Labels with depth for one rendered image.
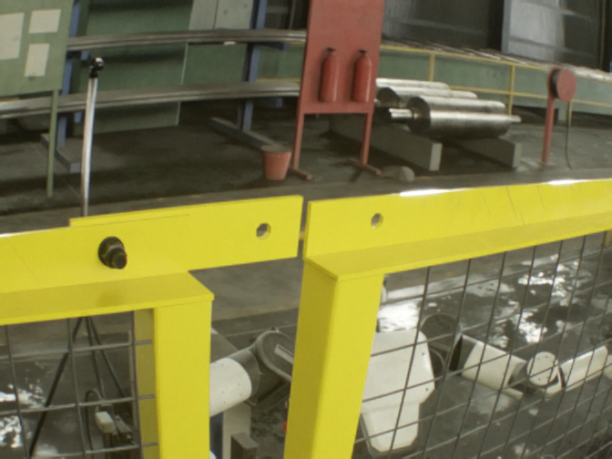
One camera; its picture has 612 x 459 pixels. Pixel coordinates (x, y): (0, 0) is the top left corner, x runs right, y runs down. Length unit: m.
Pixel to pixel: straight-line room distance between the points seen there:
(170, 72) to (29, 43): 3.58
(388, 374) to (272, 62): 9.70
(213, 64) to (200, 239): 10.05
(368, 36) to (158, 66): 2.74
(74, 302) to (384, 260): 0.28
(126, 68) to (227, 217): 8.86
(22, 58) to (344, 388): 6.04
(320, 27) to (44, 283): 7.40
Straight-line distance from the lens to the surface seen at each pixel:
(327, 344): 0.68
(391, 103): 9.53
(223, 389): 1.43
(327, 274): 0.67
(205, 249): 0.64
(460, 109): 9.40
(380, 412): 1.58
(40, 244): 0.58
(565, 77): 10.44
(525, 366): 1.74
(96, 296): 0.58
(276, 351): 1.51
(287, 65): 11.26
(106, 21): 9.29
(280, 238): 0.67
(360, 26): 8.21
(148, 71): 9.62
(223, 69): 10.76
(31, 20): 6.59
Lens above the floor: 2.04
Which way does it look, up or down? 18 degrees down
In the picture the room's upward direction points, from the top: 6 degrees clockwise
